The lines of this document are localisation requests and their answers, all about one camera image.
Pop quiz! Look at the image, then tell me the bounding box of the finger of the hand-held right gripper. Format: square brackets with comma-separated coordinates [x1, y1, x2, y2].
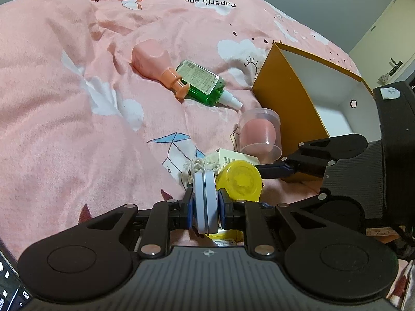
[285, 190, 332, 214]
[253, 134, 369, 182]

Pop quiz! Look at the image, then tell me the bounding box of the paper tag with string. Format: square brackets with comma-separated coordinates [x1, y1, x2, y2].
[183, 148, 260, 187]

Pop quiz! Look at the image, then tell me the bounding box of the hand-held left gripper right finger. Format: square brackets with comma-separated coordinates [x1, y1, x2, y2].
[218, 189, 329, 256]

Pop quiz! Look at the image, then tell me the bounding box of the green spray bottle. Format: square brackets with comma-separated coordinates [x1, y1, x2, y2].
[175, 60, 243, 110]

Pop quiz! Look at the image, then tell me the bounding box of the clear case with pink puff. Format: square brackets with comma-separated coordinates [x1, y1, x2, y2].
[238, 108, 282, 164]

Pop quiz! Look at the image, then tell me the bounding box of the light blue round jar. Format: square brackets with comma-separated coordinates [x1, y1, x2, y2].
[193, 170, 217, 234]

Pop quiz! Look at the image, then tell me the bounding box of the yellow round jar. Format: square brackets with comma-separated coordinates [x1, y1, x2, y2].
[216, 160, 262, 201]

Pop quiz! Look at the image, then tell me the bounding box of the pale yellow door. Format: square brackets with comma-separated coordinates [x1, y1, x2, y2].
[348, 0, 415, 85]

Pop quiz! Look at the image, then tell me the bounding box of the pink printed blanket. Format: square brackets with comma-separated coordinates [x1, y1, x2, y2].
[0, 0, 415, 310]

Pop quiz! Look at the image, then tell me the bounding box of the orange cardboard box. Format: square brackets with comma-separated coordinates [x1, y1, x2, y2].
[252, 42, 381, 182]

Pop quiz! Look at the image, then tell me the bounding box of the black device with icons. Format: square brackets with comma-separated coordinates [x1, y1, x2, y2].
[0, 240, 33, 311]

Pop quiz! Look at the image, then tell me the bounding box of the pink bottle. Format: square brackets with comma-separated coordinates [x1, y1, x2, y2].
[131, 39, 190, 101]

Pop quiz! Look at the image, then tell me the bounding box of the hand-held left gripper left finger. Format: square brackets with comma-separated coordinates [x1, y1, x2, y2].
[78, 188, 195, 257]

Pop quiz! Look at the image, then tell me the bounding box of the brown cardboard piece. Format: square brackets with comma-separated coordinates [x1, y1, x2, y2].
[366, 227, 400, 243]

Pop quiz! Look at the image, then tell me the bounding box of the yellow packet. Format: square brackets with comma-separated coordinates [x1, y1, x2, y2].
[207, 228, 245, 248]

